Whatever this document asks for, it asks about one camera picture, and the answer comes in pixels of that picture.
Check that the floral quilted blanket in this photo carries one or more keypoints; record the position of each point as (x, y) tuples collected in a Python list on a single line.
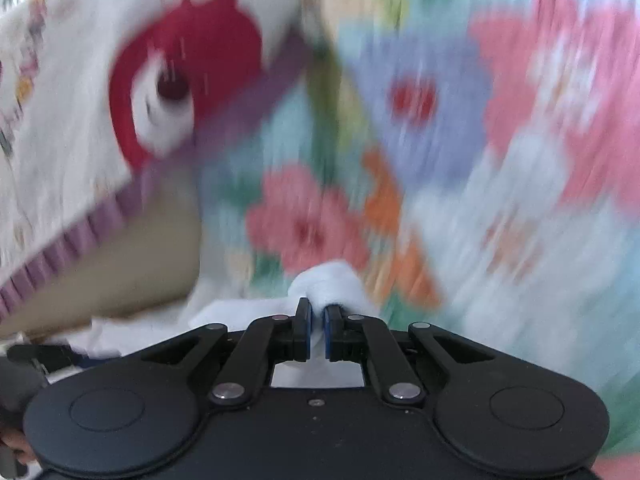
[(474, 163)]

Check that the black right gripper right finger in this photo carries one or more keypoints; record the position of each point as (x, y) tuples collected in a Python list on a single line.
[(368, 342)]

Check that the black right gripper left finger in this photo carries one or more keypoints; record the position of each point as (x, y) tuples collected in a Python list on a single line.
[(266, 342)]

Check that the beige foam mattress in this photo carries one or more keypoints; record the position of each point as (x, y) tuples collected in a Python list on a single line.
[(138, 249)]

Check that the white strawberry bear quilt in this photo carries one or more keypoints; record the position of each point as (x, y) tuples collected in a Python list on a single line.
[(95, 94)]

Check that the white garment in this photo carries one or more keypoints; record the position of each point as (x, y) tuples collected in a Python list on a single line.
[(330, 283)]

